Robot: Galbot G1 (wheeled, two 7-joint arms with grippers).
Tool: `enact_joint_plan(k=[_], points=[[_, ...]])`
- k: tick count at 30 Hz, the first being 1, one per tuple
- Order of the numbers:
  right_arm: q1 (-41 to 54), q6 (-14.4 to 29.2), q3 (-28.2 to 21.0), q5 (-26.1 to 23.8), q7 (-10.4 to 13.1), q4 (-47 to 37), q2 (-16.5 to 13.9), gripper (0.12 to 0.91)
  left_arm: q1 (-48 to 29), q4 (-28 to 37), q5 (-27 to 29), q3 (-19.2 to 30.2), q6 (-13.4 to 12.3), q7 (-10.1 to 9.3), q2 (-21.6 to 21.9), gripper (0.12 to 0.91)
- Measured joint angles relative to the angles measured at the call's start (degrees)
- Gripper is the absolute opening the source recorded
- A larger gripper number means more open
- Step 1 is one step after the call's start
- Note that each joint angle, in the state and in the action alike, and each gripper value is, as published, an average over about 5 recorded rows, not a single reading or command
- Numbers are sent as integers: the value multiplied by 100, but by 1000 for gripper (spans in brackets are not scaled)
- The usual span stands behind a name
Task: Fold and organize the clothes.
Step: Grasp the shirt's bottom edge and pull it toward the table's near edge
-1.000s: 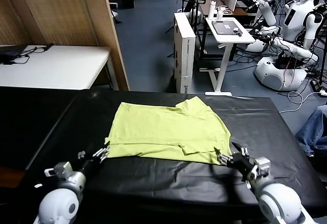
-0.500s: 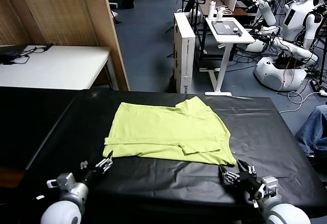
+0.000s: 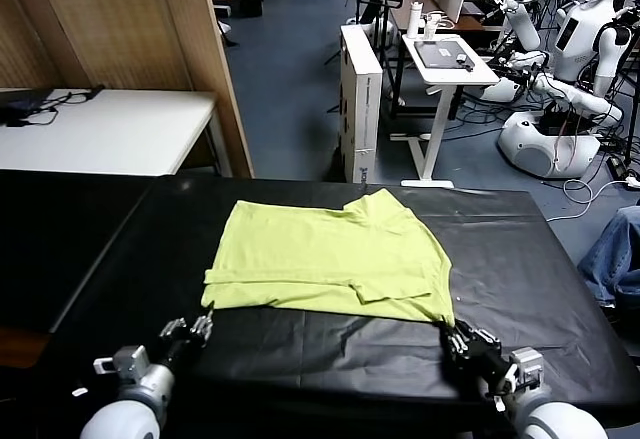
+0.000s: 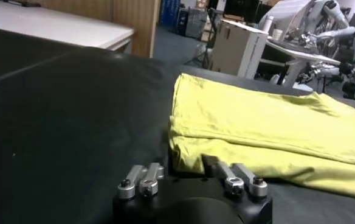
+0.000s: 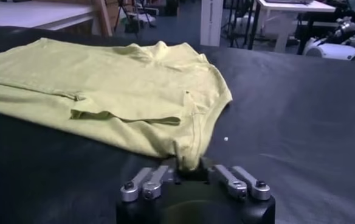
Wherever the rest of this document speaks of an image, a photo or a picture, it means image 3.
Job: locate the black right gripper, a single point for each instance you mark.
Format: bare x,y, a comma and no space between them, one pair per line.
485,366

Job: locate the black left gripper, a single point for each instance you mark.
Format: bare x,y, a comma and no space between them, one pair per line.
181,351

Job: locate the yellow-green T-shirt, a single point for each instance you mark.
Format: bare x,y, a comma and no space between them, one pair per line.
320,249

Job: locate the large white rounded robot base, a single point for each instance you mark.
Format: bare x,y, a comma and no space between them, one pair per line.
535,149

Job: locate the white robot with raised arm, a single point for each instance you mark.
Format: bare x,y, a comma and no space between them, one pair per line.
522,24

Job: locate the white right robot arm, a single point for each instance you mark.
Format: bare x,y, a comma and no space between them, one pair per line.
550,419

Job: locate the small white robot base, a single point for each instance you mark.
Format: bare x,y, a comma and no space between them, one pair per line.
500,91

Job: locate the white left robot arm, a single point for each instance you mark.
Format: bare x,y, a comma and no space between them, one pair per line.
125,414

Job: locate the black plastic table cover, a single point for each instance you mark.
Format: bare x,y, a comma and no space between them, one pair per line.
500,259

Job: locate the black side table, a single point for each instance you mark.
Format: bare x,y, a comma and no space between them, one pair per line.
50,239

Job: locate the blue jeans leg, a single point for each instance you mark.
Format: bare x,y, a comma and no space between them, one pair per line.
615,259

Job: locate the white folding table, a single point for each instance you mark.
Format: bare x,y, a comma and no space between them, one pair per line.
125,129

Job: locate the black floor power strip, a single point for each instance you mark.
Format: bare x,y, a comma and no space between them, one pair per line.
617,166

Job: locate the tall white cardboard box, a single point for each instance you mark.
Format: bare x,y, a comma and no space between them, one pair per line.
361,109

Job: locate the small white standing desk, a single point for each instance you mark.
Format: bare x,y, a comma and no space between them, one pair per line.
465,76

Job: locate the small black device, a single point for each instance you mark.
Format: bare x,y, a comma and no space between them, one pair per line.
467,63

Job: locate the grey closed laptop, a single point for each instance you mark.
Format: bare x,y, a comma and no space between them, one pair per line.
440,54

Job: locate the wooden partition screen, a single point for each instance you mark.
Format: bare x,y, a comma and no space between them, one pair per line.
125,19

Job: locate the brown wooden desk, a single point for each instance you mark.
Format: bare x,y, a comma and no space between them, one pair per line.
470,23

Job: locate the white water bottle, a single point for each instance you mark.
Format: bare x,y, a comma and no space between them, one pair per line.
414,21

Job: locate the white humanoid robot upper body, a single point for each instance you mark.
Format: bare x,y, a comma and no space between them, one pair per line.
580,34

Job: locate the black trash bin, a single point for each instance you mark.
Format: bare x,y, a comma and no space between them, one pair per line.
252,3

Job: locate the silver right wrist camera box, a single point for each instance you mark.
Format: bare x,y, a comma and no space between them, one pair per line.
527,366

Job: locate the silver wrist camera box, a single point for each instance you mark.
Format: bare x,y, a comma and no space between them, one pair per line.
527,366
127,360

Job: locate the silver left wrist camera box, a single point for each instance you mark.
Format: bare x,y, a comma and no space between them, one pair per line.
127,360

